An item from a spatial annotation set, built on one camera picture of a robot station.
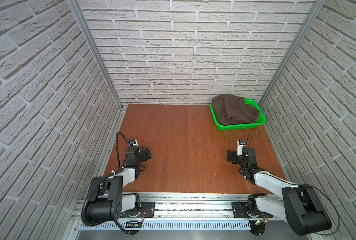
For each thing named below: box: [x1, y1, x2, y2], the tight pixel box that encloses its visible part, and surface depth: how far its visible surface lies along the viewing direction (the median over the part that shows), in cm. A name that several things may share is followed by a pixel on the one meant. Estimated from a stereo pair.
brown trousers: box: [211, 94, 261, 125], surface depth 109 cm
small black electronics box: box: [125, 220, 143, 228], surface depth 74 cm
